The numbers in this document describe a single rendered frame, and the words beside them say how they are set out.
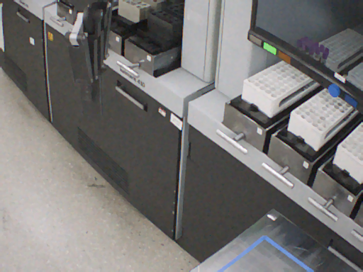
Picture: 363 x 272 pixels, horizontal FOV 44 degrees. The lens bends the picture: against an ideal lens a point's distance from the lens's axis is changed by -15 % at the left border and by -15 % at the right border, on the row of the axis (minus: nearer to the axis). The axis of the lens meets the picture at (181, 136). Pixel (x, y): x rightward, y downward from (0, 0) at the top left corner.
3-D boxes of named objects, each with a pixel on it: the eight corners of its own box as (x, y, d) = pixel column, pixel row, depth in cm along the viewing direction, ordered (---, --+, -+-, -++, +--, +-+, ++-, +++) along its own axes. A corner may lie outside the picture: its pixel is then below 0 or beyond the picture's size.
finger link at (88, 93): (94, 66, 66) (86, 78, 63) (95, 97, 69) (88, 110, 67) (84, 66, 66) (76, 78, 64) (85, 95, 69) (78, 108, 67)
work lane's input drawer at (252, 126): (344, 52, 167) (347, 32, 161) (371, 70, 160) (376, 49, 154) (209, 132, 128) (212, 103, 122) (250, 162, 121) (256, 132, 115)
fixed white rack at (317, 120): (341, 91, 135) (344, 74, 131) (366, 108, 129) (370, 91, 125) (285, 133, 119) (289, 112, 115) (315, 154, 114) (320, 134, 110)
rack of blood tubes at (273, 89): (303, 66, 143) (305, 49, 139) (327, 82, 138) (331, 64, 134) (239, 100, 127) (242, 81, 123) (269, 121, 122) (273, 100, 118)
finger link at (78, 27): (97, -4, 58) (81, 13, 54) (96, 30, 61) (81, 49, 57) (80, -4, 58) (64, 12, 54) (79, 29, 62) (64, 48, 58)
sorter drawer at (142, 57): (264, 6, 189) (266, -11, 183) (291, 20, 181) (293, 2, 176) (112, 64, 150) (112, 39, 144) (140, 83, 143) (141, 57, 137)
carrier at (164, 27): (177, 40, 145) (178, 23, 141) (171, 42, 144) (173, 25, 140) (152, 27, 151) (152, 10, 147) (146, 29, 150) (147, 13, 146)
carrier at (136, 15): (144, 23, 153) (144, 7, 149) (139, 25, 152) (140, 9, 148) (122, 12, 159) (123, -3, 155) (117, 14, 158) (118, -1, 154)
